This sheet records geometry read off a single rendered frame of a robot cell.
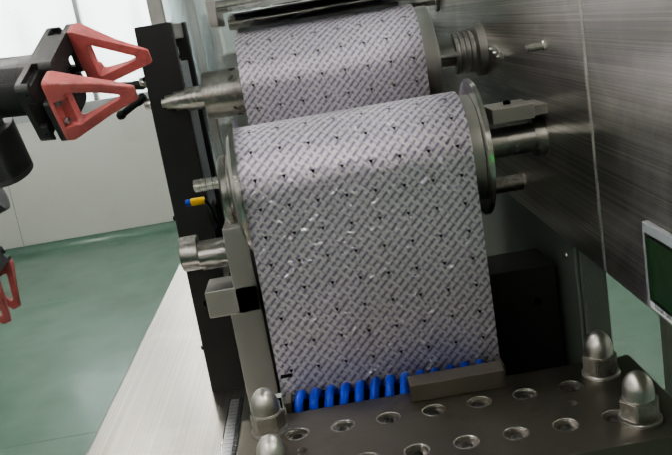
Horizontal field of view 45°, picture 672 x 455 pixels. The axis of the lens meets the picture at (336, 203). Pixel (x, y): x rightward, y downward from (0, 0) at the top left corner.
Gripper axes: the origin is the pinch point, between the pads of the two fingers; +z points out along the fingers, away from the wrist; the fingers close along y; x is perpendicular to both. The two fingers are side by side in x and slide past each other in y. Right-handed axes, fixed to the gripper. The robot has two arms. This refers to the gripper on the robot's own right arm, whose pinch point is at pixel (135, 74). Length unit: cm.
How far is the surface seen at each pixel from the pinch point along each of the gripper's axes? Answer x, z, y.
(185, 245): -21.9, -1.1, 1.7
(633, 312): -248, 99, -159
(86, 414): -235, -128, -112
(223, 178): -12.9, 5.5, 1.2
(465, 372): -28.5, 28.7, 15.6
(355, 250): -19.7, 18.5, 6.3
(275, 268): -19.7, 10.3, 8.0
